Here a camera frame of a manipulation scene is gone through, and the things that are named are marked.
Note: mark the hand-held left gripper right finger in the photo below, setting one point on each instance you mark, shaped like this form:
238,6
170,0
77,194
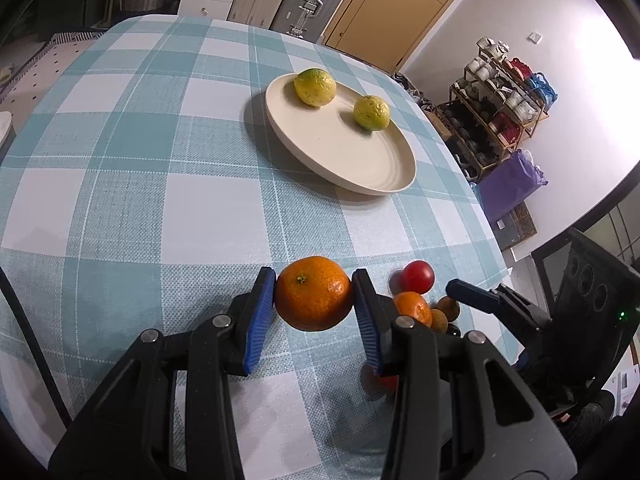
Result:
369,325

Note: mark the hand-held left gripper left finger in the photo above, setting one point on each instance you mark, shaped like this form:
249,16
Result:
257,320

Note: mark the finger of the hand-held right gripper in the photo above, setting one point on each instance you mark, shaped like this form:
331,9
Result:
523,360
472,294

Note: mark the brown longan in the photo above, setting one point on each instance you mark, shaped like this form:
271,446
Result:
448,306
439,321

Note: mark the dark plum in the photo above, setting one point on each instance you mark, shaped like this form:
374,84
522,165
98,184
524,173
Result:
453,331

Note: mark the small orange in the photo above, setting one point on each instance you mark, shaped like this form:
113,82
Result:
414,307

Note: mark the red tomato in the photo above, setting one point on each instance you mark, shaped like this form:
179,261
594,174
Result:
419,276

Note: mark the large orange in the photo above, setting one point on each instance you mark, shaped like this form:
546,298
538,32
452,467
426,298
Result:
312,292

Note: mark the cream round plate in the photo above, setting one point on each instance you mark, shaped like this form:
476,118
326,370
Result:
340,150

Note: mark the patterned doormat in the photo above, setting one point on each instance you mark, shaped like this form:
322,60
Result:
520,222

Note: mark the purple plastic bag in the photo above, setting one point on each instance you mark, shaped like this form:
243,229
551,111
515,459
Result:
510,185

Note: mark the teal checked tablecloth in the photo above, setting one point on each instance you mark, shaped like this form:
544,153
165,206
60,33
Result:
150,185

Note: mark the wooden shoe rack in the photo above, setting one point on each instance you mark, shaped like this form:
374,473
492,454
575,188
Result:
500,110

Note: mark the small yellow-green citrus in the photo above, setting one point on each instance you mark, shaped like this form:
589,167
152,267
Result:
371,112

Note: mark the pile of shoes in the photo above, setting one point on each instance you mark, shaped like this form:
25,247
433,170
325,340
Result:
412,90

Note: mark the large yellow-green citrus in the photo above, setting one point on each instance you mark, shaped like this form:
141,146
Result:
315,87

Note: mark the yellow wooden door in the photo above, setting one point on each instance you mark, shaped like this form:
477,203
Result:
400,5

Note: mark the white rounded object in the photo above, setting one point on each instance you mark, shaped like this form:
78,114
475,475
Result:
5,130

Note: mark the dotted floor mat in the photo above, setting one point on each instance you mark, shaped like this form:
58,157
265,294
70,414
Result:
30,70

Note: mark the white light switch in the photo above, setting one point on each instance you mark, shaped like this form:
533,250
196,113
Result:
535,36

